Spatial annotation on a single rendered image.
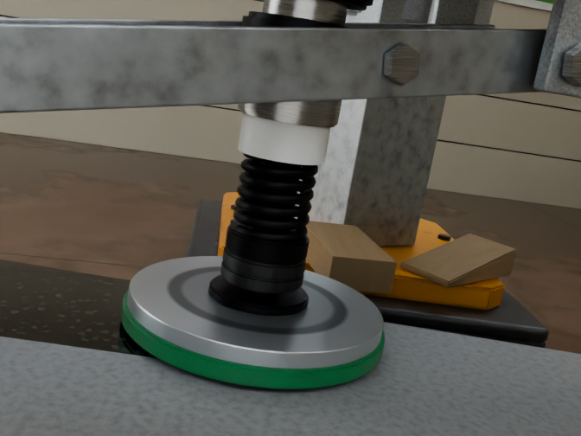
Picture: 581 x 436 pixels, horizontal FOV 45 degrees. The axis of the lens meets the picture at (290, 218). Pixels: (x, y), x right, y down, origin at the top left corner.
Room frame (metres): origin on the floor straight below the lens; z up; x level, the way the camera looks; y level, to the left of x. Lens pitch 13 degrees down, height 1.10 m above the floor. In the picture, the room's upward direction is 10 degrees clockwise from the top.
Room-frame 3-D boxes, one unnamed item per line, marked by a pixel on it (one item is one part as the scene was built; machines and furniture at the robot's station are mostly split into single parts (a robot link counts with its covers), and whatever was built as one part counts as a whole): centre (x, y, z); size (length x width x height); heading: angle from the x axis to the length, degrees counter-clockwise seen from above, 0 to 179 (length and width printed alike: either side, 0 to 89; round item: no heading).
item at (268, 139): (0.56, 0.02, 1.04); 0.07 x 0.07 x 0.04
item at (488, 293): (1.34, -0.11, 0.76); 0.49 x 0.49 x 0.05; 6
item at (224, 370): (0.56, 0.02, 0.89); 0.22 x 0.22 x 0.04
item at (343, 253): (1.08, -0.09, 0.81); 0.20 x 0.10 x 0.05; 14
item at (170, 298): (0.56, 0.02, 0.89); 0.21 x 0.21 x 0.01
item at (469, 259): (1.19, -0.30, 0.80); 0.20 x 0.10 x 0.05; 136
